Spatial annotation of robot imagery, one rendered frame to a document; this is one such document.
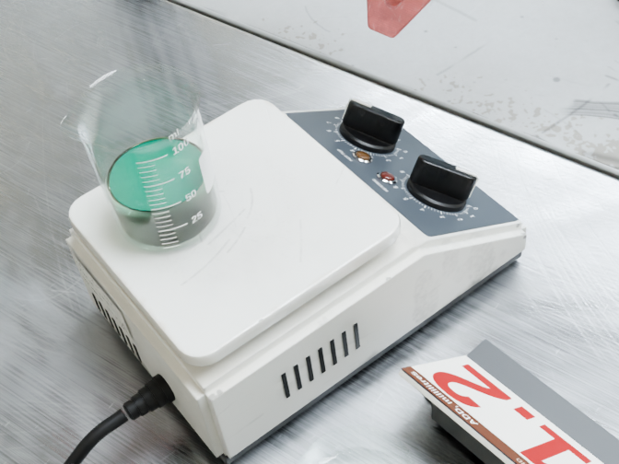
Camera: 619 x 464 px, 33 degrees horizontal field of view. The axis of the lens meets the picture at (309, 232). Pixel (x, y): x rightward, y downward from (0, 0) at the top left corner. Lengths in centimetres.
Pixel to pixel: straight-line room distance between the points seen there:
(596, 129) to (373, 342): 21
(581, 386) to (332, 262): 15
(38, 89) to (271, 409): 32
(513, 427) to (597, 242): 14
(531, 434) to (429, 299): 8
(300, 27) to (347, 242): 28
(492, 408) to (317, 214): 12
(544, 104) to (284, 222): 23
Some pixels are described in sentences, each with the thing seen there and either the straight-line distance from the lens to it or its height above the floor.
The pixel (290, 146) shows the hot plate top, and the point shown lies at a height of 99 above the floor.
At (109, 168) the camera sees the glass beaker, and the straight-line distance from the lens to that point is 45.
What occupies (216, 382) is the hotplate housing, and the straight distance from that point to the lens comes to 46.
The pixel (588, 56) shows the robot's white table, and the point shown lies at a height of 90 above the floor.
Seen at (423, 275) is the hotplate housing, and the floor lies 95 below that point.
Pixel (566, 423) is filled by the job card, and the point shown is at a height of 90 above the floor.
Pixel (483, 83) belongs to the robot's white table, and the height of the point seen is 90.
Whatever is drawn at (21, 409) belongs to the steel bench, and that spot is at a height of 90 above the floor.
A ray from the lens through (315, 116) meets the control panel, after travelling 57.
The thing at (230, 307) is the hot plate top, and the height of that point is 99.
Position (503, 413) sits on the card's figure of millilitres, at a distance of 50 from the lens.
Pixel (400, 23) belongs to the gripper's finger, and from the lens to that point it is 52.
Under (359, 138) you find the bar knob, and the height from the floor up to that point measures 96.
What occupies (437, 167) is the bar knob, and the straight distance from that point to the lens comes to 53.
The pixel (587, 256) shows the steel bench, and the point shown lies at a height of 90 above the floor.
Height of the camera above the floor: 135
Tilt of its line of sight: 49 degrees down
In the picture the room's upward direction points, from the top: 9 degrees counter-clockwise
